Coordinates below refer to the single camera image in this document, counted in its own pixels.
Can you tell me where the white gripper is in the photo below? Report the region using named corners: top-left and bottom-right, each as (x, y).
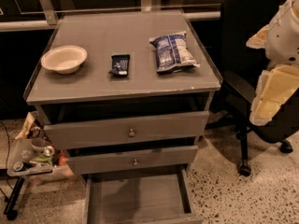
top-left (249, 64), bottom-right (299, 126)

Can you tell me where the grey bottom drawer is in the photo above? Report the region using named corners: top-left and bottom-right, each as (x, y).
top-left (82, 165), bottom-right (203, 224)

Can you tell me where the grey drawer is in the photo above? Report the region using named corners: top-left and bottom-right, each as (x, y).
top-left (82, 165), bottom-right (203, 224)
top-left (66, 146), bottom-right (198, 175)
top-left (44, 111), bottom-right (209, 149)

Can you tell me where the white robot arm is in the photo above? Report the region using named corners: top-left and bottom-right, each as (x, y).
top-left (246, 0), bottom-right (299, 126)

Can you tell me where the grey top drawer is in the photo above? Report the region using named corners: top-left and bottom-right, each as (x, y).
top-left (44, 111), bottom-right (209, 149)

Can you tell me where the grey drawer cabinet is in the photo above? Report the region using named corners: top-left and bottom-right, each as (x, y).
top-left (23, 8), bottom-right (224, 185)

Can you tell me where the grey middle drawer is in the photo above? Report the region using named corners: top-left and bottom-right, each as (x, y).
top-left (66, 146), bottom-right (198, 175)

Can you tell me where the black office chair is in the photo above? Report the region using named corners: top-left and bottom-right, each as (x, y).
top-left (210, 0), bottom-right (299, 176)

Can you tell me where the blue chip bag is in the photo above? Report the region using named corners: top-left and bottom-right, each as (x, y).
top-left (149, 31), bottom-right (200, 74)

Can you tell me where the dark blue snack bar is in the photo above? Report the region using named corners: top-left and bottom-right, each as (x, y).
top-left (109, 54), bottom-right (130, 76)

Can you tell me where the white paper bowl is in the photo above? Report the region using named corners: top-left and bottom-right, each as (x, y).
top-left (41, 45), bottom-right (87, 75)

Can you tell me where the metal railing bar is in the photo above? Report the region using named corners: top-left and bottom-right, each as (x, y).
top-left (0, 0), bottom-right (221, 32)

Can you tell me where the small white cup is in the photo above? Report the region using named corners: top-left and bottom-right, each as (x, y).
top-left (31, 138), bottom-right (50, 152)

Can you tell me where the tan snack packet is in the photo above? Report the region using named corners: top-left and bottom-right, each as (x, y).
top-left (15, 112), bottom-right (36, 140)

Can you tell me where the clear plastic bin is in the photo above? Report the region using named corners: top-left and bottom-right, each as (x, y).
top-left (7, 111), bottom-right (76, 183)

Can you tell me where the silver soda can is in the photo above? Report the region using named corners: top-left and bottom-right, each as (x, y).
top-left (13, 161), bottom-right (25, 172)

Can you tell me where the black cart stand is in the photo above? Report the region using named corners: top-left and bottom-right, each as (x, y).
top-left (4, 177), bottom-right (24, 220)

